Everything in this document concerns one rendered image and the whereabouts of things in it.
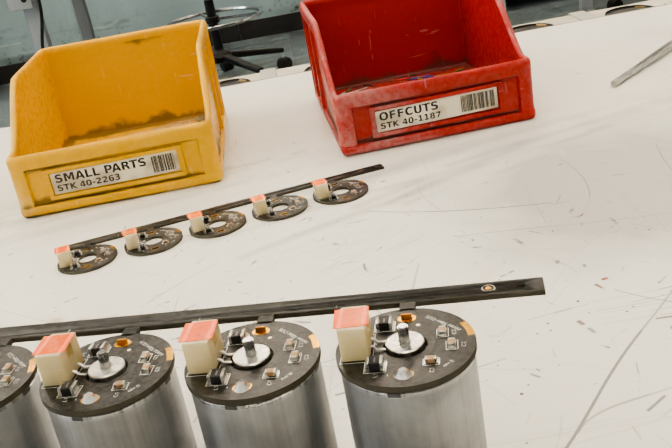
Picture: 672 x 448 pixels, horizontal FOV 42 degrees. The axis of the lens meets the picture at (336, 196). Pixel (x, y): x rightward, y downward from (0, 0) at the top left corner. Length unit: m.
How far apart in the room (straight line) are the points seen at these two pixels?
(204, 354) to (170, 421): 0.02
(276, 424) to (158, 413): 0.02
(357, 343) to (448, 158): 0.27
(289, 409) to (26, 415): 0.05
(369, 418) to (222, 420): 0.03
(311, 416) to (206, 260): 0.20
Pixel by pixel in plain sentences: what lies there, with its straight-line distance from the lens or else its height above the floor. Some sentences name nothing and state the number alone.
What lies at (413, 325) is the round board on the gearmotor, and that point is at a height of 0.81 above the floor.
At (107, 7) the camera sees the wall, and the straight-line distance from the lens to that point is 4.65.
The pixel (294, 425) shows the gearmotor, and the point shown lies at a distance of 0.16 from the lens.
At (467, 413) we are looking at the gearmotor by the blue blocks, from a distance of 0.16.
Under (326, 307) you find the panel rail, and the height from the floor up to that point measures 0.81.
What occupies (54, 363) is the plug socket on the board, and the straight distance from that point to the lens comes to 0.17.
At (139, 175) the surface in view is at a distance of 0.44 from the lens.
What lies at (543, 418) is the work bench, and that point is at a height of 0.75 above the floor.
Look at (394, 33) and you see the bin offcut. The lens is 0.54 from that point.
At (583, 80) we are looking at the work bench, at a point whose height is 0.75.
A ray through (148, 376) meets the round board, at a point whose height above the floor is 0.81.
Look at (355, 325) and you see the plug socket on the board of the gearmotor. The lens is 0.15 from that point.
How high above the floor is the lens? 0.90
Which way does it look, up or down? 22 degrees down
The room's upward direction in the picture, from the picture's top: 10 degrees counter-clockwise
